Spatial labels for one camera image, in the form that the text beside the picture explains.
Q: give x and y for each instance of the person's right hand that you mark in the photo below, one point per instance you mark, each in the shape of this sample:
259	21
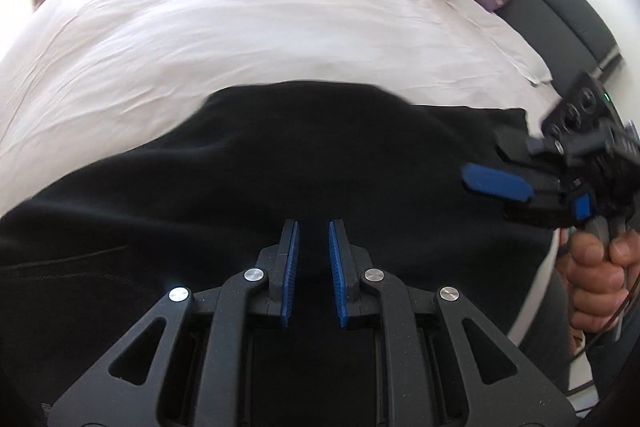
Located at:
597	282

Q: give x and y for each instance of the white flat cloth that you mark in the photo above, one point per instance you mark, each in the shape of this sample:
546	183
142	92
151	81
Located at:
520	52

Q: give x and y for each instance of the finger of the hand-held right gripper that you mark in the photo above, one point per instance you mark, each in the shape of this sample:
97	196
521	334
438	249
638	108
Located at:
525	147
495	182

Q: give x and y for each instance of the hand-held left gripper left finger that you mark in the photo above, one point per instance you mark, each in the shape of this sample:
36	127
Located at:
291	272

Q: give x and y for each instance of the bed with white sheet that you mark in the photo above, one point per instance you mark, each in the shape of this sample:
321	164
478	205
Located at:
225	22

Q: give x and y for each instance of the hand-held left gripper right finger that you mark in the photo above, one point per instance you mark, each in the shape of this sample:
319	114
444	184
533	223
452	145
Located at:
336	272

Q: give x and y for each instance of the black pants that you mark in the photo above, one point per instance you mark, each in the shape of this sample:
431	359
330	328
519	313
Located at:
250	167

